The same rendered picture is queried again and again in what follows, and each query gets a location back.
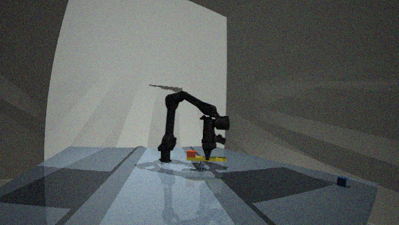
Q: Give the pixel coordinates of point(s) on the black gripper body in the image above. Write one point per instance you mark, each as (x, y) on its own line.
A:
(208, 138)

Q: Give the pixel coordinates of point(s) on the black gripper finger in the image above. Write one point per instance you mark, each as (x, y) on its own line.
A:
(207, 152)

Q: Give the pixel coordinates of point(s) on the yellow bar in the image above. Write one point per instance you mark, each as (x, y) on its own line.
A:
(190, 155)

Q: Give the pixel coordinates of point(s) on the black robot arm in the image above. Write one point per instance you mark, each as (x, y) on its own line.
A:
(172, 100)

